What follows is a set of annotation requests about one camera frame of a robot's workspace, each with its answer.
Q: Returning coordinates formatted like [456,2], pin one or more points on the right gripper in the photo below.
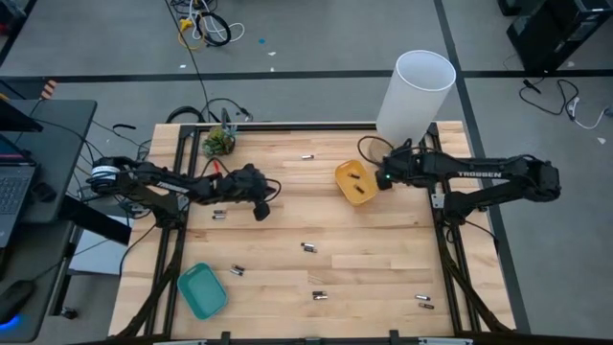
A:
[392,170]

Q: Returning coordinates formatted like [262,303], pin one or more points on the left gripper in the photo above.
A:
[246,184]

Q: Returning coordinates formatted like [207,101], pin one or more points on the yellow plastic bin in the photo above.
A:
[345,184]

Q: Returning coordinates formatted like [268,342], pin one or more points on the black copper-top AA battery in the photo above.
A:
[311,250]

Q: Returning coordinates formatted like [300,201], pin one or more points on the teal plastic bin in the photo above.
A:
[201,292]

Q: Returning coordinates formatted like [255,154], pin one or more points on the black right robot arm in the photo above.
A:
[479,173]

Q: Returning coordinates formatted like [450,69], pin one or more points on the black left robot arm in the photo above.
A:
[143,179]

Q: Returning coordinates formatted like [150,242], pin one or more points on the white cylinder table lamp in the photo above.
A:
[412,110]

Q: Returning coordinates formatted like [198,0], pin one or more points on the small potted green plant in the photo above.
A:
[218,144]

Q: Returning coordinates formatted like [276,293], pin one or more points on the white board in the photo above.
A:
[96,254]

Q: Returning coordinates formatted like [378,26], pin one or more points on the black equipment case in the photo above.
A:
[551,33]

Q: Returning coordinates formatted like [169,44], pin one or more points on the dark grey side desk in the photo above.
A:
[62,144]

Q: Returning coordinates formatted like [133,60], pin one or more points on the black caster wheel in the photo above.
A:
[70,313]

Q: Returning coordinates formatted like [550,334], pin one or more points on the small black device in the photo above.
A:
[44,192]

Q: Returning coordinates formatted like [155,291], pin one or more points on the orange black striped marker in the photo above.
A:
[49,89]

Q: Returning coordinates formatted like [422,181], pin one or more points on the open laptop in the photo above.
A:
[14,191]

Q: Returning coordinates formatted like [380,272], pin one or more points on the black computer mouse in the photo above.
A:
[16,297]

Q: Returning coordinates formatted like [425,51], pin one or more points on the black aluminium table frame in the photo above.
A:
[268,126]

